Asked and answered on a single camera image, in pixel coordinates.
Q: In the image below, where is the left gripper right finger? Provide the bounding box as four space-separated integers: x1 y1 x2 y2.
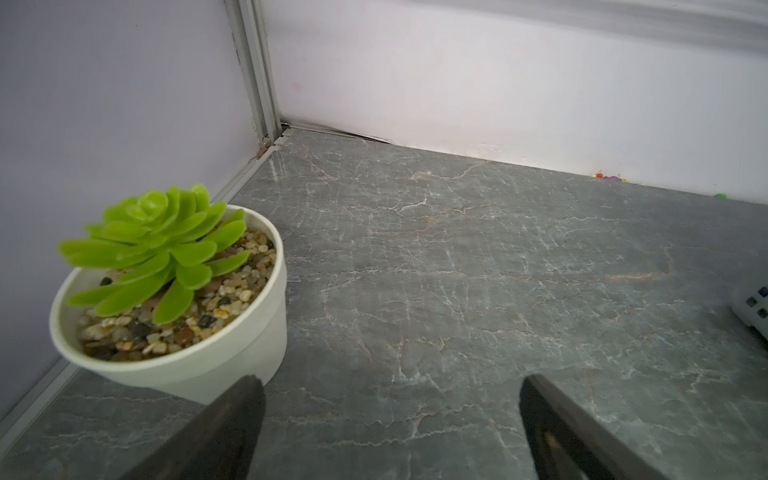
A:
519 374 665 479

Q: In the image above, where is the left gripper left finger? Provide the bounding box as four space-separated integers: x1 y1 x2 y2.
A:
122 375 266 480

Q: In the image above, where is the white plastic perforated basket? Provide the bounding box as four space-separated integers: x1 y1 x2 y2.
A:
731 279 768 339

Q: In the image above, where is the small potted green plant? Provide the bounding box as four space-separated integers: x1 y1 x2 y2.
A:
49 184 287 404

